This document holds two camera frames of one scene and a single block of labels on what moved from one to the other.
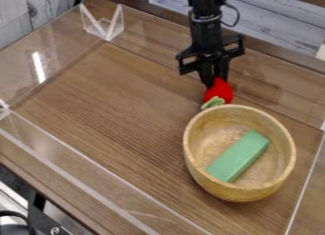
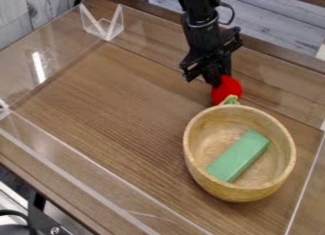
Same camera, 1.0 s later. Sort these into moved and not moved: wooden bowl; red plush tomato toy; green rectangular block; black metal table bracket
Moved: red plush tomato toy
Not moved: green rectangular block; black metal table bracket; wooden bowl
